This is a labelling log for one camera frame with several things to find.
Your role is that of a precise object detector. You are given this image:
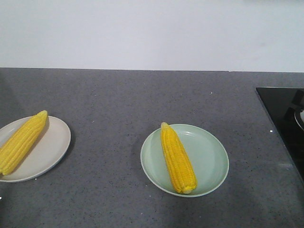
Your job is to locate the yellow corn cob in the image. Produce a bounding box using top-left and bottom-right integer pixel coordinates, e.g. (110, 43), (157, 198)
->
(161, 122), (198, 194)
(0, 110), (48, 175)

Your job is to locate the cream plate on side counter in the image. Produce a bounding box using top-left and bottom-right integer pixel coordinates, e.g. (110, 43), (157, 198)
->
(0, 116), (71, 183)

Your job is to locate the black glass gas hob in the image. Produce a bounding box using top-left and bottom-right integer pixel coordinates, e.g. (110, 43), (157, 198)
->
(256, 87), (304, 178)

